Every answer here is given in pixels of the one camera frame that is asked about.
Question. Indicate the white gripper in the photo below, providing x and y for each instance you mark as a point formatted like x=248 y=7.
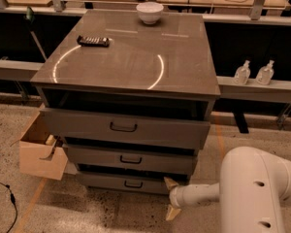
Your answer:
x=176 y=196

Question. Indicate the grey bottom drawer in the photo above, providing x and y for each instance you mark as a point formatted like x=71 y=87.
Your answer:
x=150 y=183

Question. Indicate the grey drawer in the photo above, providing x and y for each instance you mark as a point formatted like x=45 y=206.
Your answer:
x=150 y=183
x=149 y=159
x=139 y=130

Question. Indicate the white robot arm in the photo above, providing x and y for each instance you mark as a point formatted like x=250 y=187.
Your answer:
x=252 y=185

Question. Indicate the grey top drawer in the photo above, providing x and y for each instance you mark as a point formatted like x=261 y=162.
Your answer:
x=139 y=130

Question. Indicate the grey middle drawer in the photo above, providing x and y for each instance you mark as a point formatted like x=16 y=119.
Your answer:
x=149 y=159

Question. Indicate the grey drawer cabinet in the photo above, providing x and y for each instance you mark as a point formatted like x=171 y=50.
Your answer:
x=164 y=70

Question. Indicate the cardboard box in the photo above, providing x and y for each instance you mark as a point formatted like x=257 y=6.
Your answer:
x=40 y=153

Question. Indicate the left clear pump bottle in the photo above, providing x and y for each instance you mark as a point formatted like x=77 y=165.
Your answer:
x=242 y=74

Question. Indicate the clear pump bottle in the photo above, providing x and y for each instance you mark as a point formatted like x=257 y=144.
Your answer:
x=265 y=74
x=242 y=74

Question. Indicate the right clear pump bottle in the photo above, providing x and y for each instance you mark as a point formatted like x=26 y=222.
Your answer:
x=265 y=74

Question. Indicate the black remote control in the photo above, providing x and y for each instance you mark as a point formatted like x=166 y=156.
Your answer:
x=93 y=41

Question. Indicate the white ceramic bowl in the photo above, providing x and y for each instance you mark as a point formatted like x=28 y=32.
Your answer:
x=149 y=12

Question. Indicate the grey metal rail shelf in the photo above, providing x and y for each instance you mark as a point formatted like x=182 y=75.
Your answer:
x=276 y=91

